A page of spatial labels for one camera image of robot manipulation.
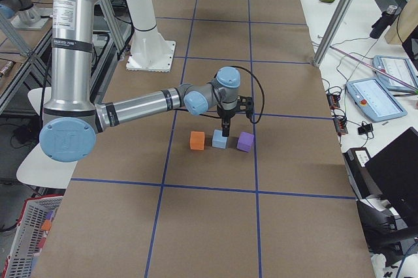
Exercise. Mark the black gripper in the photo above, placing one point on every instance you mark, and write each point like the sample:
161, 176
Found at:
226, 115

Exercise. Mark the blue foam block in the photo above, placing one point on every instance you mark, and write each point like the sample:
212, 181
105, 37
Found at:
218, 140

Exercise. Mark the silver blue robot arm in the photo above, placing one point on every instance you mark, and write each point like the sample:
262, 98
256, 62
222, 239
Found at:
75, 114

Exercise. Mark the grey robot arm left background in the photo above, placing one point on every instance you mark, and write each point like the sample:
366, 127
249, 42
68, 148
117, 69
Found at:
25, 15

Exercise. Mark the purple foam block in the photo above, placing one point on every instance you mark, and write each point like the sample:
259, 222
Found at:
245, 141

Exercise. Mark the orange foam block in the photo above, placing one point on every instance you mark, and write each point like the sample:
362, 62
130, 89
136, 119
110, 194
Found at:
197, 140

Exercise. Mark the small orange block in basket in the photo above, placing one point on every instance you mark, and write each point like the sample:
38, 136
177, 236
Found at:
46, 226

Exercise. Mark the brown paper table cover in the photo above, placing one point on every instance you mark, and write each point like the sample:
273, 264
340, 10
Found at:
143, 204

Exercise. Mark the orange circuit board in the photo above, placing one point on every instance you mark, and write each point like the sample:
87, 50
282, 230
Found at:
338, 115

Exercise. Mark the near teach pendant tablet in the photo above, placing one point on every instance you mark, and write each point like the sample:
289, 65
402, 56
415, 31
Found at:
375, 100

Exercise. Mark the teach pendant tablet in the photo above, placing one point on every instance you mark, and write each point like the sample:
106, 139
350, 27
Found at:
375, 100
399, 67

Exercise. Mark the black box device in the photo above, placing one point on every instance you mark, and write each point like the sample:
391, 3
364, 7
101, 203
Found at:
359, 177

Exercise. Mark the far teach pendant tablet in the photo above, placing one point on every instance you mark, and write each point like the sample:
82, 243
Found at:
399, 67

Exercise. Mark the white plastic chair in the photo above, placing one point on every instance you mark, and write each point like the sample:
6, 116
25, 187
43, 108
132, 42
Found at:
41, 171

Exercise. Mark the grey perforated basket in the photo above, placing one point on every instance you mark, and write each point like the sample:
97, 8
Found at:
30, 235

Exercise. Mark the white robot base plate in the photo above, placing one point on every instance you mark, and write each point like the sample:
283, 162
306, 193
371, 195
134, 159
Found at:
152, 56

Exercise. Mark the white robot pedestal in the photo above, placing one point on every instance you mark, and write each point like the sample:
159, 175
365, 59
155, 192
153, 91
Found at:
144, 22

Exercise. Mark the aluminium frame post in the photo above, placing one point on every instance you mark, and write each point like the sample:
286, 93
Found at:
332, 28

